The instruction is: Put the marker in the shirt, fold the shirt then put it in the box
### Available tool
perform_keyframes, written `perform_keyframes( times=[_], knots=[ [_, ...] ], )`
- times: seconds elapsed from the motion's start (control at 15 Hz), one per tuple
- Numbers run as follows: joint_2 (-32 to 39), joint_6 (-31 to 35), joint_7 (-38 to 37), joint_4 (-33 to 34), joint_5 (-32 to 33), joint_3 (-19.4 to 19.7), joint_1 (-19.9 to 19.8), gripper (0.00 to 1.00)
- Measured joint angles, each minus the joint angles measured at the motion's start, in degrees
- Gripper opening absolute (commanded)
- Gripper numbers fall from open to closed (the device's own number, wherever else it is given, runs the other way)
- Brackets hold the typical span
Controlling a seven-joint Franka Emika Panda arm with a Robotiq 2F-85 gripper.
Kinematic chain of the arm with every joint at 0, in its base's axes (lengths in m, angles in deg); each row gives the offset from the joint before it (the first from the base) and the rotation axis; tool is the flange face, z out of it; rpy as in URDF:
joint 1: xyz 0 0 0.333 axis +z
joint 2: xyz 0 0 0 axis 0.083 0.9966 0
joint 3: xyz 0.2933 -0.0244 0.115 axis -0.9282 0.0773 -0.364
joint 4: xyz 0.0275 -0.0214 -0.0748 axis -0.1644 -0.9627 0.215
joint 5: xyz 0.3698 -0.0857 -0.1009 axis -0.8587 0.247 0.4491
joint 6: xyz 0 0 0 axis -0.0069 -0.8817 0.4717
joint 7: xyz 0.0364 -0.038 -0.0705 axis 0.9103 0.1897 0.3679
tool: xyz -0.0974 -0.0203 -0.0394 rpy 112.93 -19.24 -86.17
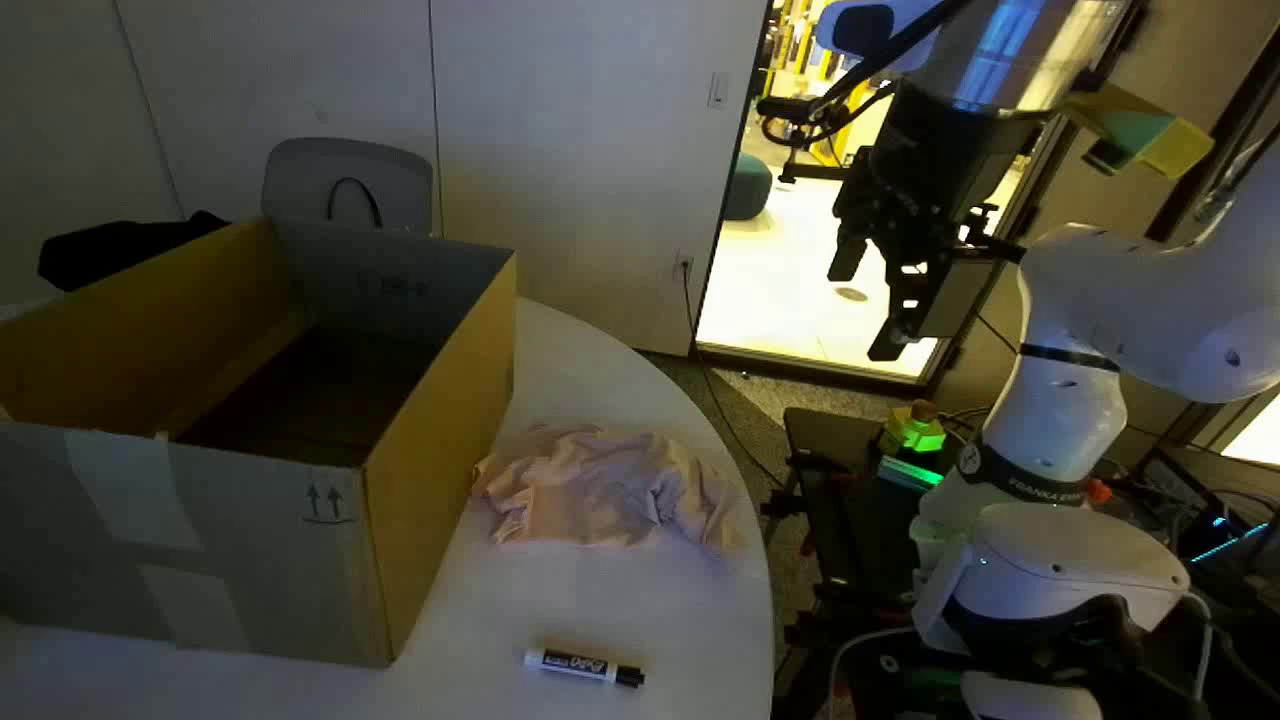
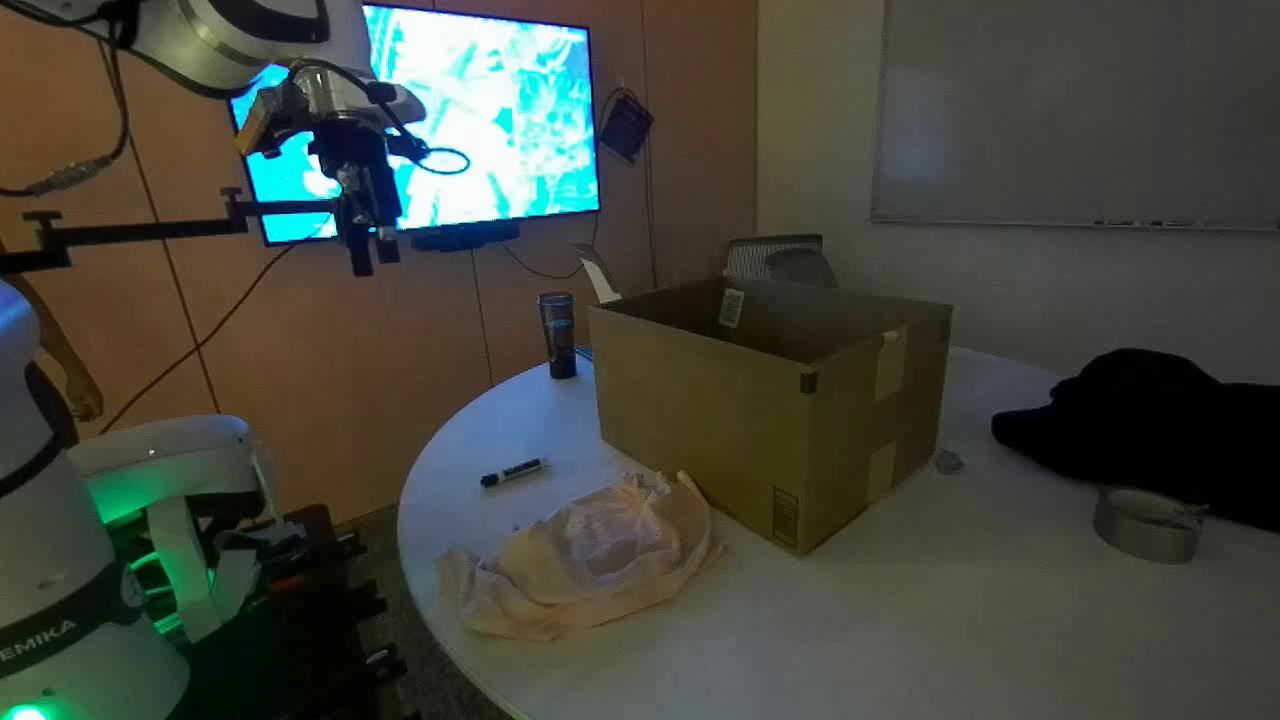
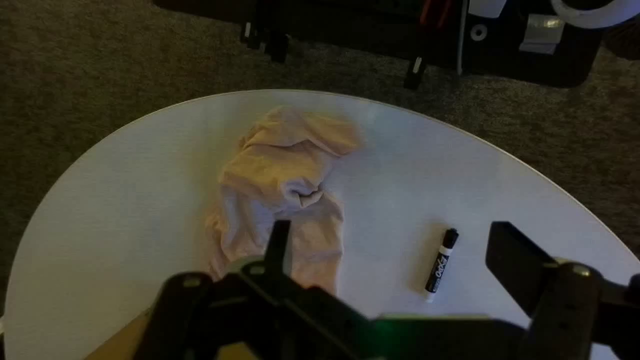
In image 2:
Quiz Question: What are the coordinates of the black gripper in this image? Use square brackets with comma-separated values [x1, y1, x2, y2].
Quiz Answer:
[308, 116, 407, 279]

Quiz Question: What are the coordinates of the black marker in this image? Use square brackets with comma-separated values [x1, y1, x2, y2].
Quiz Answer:
[476, 457, 549, 493]

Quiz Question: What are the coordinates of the peach shirt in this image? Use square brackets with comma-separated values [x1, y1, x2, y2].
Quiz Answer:
[437, 464, 738, 645]

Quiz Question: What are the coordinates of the open cardboard box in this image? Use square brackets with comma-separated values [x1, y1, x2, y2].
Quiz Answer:
[580, 243, 956, 561]

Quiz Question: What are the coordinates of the black bar under TV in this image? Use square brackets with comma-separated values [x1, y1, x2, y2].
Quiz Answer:
[407, 221, 526, 255]

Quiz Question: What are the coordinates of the dark spray can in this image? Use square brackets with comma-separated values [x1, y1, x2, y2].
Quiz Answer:
[536, 287, 586, 383]

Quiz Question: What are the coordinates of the black equipment stand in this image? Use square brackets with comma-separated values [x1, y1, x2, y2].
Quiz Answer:
[171, 501, 414, 720]

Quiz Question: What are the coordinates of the grey chair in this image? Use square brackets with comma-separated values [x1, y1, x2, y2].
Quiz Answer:
[721, 231, 842, 293]

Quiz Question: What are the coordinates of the whiteboard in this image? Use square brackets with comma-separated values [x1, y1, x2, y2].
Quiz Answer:
[871, 0, 1280, 242]

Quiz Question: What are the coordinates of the black garment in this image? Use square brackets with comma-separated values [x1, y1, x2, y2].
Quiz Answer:
[988, 349, 1280, 535]

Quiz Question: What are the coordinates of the grey tape roll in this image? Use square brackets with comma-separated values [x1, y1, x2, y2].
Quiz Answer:
[1094, 485, 1213, 567]

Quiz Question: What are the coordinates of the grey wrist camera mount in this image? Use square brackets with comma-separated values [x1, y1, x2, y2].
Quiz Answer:
[234, 62, 433, 153]

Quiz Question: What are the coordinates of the wall-mounted TV screen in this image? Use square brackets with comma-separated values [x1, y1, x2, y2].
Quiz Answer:
[224, 0, 610, 254]

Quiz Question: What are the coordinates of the thin black wall cable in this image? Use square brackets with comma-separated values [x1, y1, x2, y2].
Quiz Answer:
[95, 243, 297, 435]

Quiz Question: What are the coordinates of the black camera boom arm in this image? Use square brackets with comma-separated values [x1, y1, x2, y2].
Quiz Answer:
[0, 187, 256, 275]

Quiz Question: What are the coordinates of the black wall device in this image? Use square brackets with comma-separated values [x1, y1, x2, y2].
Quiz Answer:
[598, 88, 658, 169]

